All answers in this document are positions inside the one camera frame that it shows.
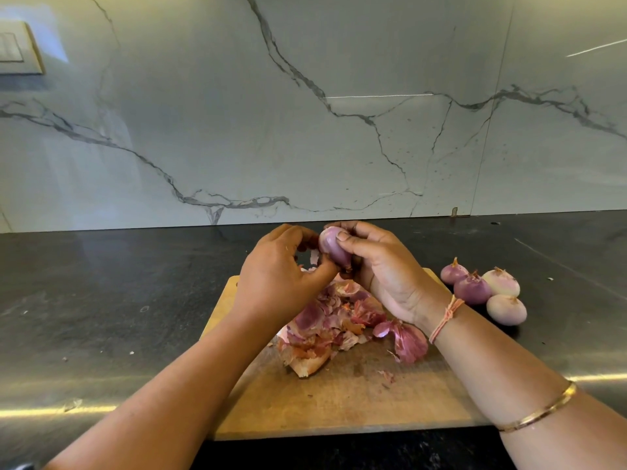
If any person's left hand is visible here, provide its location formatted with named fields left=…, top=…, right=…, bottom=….
left=233, top=224, right=341, bottom=329

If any person's right hand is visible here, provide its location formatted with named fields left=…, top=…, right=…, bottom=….
left=328, top=221, right=460, bottom=331

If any small red onion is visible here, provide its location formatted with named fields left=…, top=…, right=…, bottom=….
left=440, top=257, right=470, bottom=287

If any red onion with pale patch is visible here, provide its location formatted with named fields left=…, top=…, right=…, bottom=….
left=317, top=226, right=356, bottom=272

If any pile of onion peels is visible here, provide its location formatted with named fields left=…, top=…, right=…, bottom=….
left=274, top=279, right=432, bottom=379

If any brownish red onion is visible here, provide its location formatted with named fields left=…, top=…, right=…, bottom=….
left=482, top=267, right=521, bottom=298

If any person's left forearm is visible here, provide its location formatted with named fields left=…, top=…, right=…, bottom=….
left=44, top=310, right=268, bottom=470

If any person's right forearm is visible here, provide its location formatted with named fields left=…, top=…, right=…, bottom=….
left=433, top=303, right=627, bottom=470

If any wooden cutting board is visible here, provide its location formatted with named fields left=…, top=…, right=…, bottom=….
left=201, top=268, right=491, bottom=441

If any gold bangle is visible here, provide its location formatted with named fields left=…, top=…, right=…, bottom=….
left=496, top=381, right=578, bottom=433

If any orange thread bracelet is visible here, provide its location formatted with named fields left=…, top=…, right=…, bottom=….
left=428, top=294, right=466, bottom=345

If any white wall switch plate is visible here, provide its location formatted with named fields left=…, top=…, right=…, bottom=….
left=0, top=21, right=45, bottom=76

